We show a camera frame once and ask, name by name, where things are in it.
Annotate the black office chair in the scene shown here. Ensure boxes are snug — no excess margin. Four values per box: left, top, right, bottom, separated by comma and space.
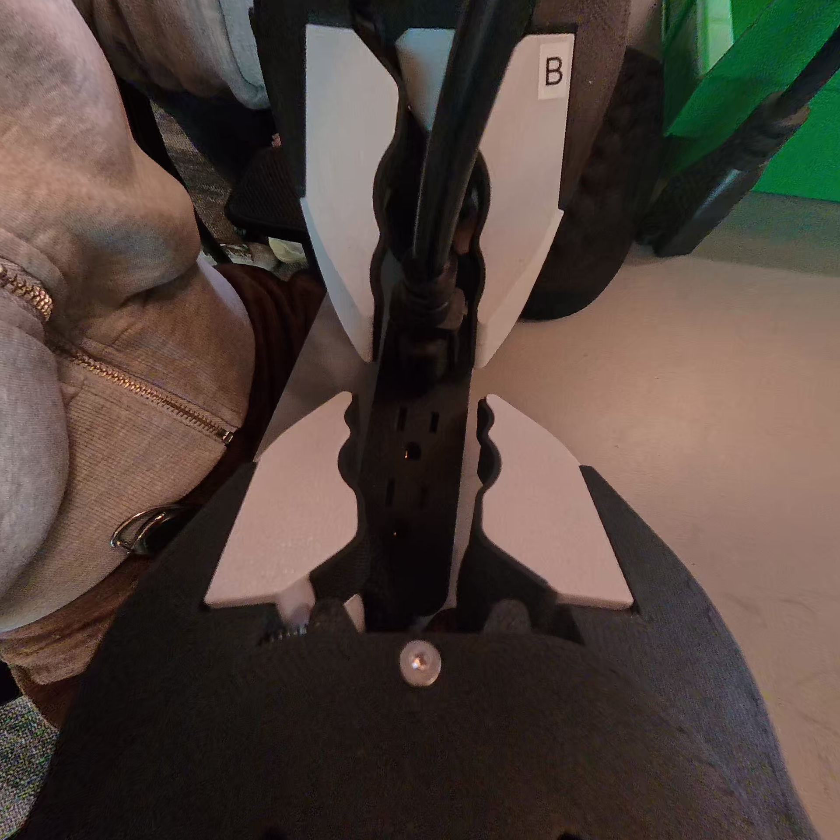
223, 144, 309, 244

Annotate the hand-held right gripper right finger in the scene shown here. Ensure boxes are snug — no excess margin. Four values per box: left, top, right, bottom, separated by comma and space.
458, 394, 635, 643

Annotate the black dimpled foam pad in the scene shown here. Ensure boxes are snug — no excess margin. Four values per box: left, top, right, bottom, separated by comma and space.
518, 49, 664, 322

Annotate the green plastic bin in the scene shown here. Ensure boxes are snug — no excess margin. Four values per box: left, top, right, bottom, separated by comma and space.
663, 0, 840, 198

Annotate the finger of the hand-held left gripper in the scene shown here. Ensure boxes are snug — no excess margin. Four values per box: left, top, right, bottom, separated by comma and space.
462, 31, 577, 368
305, 25, 404, 362

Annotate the black power strip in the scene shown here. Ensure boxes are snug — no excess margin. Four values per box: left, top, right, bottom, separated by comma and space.
357, 354, 476, 631

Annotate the metal key ring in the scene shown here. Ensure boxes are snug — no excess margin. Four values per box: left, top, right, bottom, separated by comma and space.
110, 504, 188, 557

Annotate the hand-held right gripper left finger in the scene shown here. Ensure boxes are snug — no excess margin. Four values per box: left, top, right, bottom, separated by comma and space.
203, 391, 366, 635

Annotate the black power cord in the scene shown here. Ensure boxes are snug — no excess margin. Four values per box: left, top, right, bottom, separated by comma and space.
387, 0, 840, 395

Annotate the person's left forearm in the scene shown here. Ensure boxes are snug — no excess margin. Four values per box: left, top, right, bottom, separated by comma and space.
72, 0, 270, 112

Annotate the brown bag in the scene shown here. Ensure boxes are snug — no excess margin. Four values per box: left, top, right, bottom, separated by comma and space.
0, 262, 329, 723

